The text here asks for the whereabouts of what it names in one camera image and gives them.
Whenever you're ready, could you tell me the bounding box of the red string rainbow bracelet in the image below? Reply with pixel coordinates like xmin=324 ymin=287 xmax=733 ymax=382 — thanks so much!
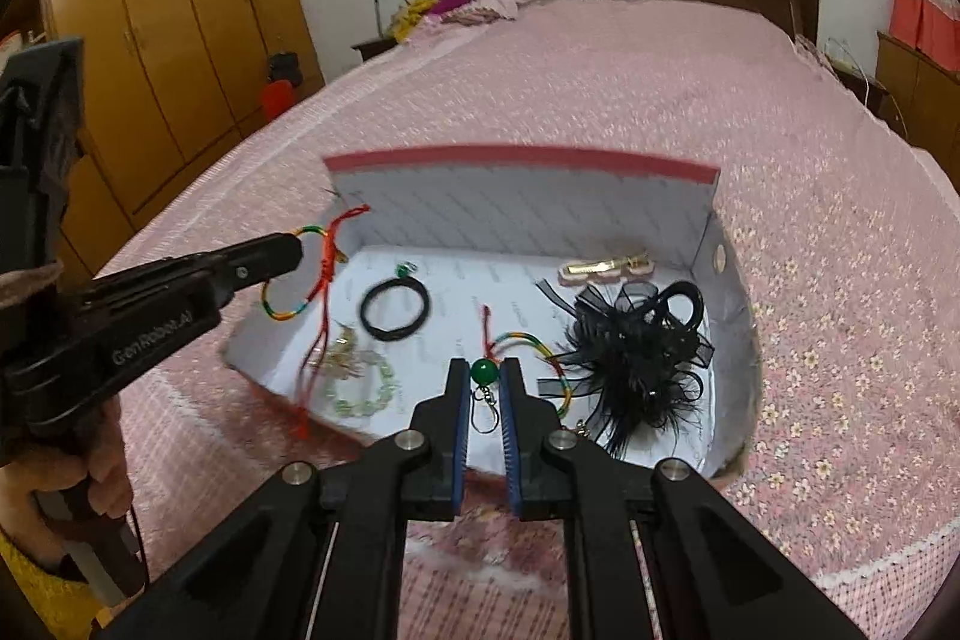
xmin=480 ymin=304 xmax=572 ymax=410
xmin=260 ymin=203 xmax=374 ymax=441

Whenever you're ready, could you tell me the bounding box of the pale green bead bracelet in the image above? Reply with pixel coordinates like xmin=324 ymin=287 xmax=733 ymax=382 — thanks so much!
xmin=324 ymin=347 xmax=398 ymax=420

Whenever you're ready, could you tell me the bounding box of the wooden side cabinet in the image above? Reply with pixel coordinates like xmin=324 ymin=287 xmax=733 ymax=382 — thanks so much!
xmin=832 ymin=31 xmax=960 ymax=161

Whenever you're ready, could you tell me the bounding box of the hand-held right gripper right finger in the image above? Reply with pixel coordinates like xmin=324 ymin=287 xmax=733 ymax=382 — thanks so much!
xmin=499 ymin=355 xmax=871 ymax=640

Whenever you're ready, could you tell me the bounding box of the black feather hair accessory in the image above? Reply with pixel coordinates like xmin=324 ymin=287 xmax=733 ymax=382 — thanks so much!
xmin=534 ymin=278 xmax=719 ymax=461

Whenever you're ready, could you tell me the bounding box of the gold dangle earring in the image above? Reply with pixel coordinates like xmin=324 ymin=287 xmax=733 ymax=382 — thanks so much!
xmin=319 ymin=321 xmax=365 ymax=378

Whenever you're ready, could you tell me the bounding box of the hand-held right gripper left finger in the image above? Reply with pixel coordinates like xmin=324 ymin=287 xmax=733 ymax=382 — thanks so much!
xmin=97 ymin=356 xmax=475 ymax=640

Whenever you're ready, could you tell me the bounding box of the person's left hand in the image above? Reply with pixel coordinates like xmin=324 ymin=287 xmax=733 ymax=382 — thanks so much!
xmin=0 ymin=398 xmax=137 ymax=570

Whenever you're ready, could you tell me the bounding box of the pink floral bedspread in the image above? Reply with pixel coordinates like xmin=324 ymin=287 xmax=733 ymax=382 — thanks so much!
xmin=90 ymin=0 xmax=960 ymax=640

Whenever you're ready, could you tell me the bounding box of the red cardboard box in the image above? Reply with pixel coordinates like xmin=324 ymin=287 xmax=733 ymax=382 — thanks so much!
xmin=221 ymin=143 xmax=762 ymax=485

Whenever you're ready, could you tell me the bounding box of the dark wooden nightstand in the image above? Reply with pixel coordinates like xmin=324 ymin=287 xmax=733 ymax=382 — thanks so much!
xmin=352 ymin=36 xmax=400 ymax=65

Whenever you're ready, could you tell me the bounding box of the red and black bag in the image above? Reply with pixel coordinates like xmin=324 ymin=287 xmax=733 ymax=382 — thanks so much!
xmin=260 ymin=51 xmax=326 ymax=121

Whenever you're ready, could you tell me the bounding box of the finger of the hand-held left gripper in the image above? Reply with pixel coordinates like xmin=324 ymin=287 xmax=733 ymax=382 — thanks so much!
xmin=189 ymin=231 xmax=306 ymax=313

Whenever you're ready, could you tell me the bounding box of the green bead hook earring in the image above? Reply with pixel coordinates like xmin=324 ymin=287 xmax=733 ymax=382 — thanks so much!
xmin=468 ymin=358 xmax=502 ymax=438

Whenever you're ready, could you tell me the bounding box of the pile of clothes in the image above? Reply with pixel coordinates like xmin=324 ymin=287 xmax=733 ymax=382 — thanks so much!
xmin=390 ymin=0 xmax=527 ymax=43

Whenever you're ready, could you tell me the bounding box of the black hair tie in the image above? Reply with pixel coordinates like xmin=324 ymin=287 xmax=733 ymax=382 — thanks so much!
xmin=358 ymin=278 xmax=435 ymax=342

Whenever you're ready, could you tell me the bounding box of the wooden wardrobe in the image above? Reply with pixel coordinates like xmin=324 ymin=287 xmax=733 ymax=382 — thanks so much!
xmin=0 ymin=0 xmax=325 ymax=277

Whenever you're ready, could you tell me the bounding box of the pink gold hair clip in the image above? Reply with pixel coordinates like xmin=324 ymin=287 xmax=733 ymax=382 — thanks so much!
xmin=559 ymin=250 xmax=656 ymax=289

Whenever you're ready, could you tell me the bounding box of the white cable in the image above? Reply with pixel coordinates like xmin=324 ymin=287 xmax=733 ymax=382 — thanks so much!
xmin=823 ymin=38 xmax=887 ymax=110

